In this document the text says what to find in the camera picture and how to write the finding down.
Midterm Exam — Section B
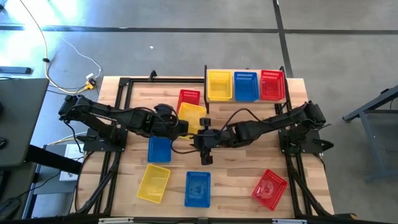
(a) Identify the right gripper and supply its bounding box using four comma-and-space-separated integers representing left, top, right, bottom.
193, 129, 225, 166

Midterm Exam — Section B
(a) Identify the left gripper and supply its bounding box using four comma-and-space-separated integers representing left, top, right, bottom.
147, 115, 190, 139

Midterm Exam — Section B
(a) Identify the yellow plastic basket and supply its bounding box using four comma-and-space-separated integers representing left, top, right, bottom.
136, 164, 172, 205
177, 101, 208, 140
206, 70, 234, 103

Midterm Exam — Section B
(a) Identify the blue plastic basket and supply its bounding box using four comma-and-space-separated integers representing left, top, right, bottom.
184, 170, 211, 208
147, 136, 173, 164
233, 71, 261, 103

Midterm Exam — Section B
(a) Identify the red plastic basket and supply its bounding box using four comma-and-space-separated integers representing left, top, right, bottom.
176, 89, 201, 113
251, 169, 289, 212
259, 69, 286, 102

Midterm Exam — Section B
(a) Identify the wooden shelf with black legs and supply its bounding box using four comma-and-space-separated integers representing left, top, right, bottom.
203, 65, 289, 115

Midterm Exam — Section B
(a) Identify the white paper sheet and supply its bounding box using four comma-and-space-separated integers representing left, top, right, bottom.
58, 170, 78, 182
63, 143, 85, 162

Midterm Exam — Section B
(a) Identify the black desk foot bar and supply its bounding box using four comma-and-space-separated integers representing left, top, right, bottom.
24, 144, 83, 175

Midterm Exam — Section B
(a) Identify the grey desk top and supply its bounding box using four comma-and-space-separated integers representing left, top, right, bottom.
0, 77, 50, 169

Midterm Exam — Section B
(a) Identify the black flat bar device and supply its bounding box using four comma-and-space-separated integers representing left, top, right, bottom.
0, 65, 33, 75

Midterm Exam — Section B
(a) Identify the black keyboard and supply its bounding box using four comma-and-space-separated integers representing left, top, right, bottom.
0, 197, 21, 220

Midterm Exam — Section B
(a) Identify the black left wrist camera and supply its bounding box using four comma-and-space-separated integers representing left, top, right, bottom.
154, 103, 175, 118

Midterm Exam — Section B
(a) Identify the black aluminium table frame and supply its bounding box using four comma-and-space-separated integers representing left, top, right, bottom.
70, 70, 358, 224

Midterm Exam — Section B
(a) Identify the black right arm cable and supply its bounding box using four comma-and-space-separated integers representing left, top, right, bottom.
219, 108, 271, 134

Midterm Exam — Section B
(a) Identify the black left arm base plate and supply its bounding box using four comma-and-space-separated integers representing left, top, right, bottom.
80, 126, 129, 152

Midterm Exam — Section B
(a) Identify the white frame bracket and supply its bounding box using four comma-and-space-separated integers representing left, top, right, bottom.
98, 217, 134, 224
272, 218, 308, 224

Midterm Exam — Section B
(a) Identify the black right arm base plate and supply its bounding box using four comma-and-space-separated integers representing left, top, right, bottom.
278, 129, 324, 154

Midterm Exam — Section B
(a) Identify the white floor cable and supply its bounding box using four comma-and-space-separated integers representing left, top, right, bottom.
57, 34, 103, 80

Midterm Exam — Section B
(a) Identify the yellow floor cable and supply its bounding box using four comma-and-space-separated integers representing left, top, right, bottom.
18, 0, 94, 94

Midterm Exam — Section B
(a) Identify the grey metal table frame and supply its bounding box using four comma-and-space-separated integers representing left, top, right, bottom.
341, 83, 398, 183

